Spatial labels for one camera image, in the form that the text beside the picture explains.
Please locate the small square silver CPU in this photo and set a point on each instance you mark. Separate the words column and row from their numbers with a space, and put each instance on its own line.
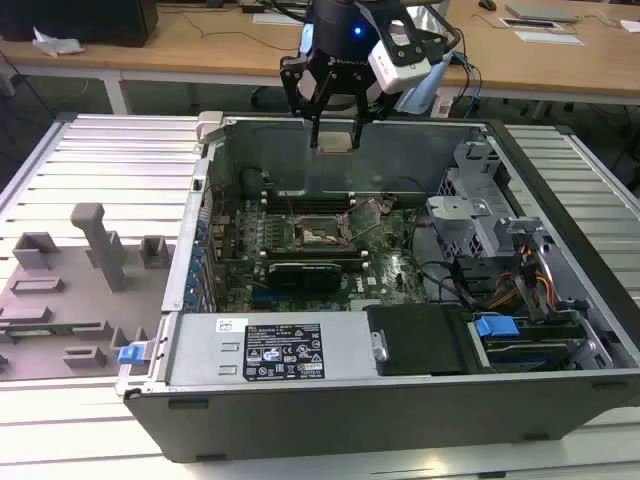
column 336, row 142

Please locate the white paper sheet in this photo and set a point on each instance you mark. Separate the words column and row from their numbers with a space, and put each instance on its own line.
column 550, row 37

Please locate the green motherboard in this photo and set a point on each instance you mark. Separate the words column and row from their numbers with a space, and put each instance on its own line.
column 385, row 280

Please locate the blue plastic latch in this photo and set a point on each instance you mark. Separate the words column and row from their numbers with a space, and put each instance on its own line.
column 129, row 354

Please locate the black RAM slot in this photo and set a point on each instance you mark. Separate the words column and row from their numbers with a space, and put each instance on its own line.
column 320, row 205
column 320, row 197
column 320, row 250
column 320, row 257

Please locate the green RAM stick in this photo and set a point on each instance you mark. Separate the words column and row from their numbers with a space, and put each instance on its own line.
column 60, row 328

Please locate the black graphics card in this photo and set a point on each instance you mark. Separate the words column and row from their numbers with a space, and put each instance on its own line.
column 305, row 277

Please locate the grey parts rack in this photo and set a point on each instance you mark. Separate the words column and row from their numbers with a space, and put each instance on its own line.
column 75, row 300

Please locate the grey case release latch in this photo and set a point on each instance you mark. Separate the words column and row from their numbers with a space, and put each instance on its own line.
column 209, row 125

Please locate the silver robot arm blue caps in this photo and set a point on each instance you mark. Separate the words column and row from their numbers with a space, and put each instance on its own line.
column 420, row 95

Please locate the grey plastic drive bracket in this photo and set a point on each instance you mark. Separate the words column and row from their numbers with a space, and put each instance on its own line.
column 520, row 230

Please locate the silver metal drive cage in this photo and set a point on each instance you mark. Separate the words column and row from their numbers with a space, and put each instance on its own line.
column 470, row 210

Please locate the black computer mouse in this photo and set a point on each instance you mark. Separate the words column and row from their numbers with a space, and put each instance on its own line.
column 487, row 5

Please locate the black drive bay cover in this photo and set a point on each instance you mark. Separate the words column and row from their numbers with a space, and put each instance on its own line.
column 420, row 340

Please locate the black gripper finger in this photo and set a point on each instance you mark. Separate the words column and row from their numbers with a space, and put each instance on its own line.
column 357, row 132
column 315, row 130

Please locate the grey closed laptop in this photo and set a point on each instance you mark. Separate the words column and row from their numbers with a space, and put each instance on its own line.
column 542, row 12

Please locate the hard disk in blue carrier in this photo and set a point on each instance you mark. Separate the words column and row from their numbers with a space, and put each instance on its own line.
column 496, row 327

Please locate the blue card retention clip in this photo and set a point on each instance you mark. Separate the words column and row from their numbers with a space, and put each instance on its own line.
column 199, row 252
column 196, row 270
column 203, row 230
column 190, row 300
column 193, row 286

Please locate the wooden desk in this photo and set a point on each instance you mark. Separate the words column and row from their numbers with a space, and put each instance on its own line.
column 200, row 55

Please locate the CPU socket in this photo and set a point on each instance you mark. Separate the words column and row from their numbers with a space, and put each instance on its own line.
column 320, row 235

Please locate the silver power supply unit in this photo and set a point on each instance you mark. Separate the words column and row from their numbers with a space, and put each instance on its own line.
column 200, row 350

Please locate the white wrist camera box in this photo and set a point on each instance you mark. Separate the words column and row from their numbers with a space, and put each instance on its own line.
column 400, row 75

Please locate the black computer tower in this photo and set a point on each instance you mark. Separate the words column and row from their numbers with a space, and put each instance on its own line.
column 75, row 20

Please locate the black power supply label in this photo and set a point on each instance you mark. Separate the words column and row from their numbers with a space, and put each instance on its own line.
column 284, row 351

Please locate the open black PC case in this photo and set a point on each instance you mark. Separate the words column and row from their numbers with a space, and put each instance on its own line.
column 350, row 420

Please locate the crumpled white paper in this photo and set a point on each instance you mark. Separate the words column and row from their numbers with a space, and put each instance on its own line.
column 57, row 44

